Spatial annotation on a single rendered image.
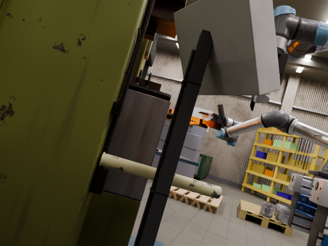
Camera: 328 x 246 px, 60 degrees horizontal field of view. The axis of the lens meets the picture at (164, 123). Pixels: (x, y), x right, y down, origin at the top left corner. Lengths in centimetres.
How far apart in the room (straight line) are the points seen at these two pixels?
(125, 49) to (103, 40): 8
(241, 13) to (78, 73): 54
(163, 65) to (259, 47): 935
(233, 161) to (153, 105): 801
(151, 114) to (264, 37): 64
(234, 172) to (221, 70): 839
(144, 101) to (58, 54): 42
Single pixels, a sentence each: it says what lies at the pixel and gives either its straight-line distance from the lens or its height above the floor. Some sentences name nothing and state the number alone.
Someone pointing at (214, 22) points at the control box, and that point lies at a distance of 84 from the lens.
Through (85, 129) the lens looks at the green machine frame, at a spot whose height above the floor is 71.
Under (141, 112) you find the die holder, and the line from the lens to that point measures 123.
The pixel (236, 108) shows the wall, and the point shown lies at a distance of 932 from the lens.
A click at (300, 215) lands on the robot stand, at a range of 165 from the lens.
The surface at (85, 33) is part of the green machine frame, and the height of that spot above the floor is 101.
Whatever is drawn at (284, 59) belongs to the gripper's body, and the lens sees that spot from 103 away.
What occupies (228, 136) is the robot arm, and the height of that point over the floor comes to 90.
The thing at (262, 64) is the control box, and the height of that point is 99.
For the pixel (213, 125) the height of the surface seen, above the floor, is 93.
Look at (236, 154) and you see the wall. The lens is 917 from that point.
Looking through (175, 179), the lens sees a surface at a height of 62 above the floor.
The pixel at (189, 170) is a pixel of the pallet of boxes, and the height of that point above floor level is 32.
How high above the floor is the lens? 75
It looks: 3 degrees up
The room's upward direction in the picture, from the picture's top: 17 degrees clockwise
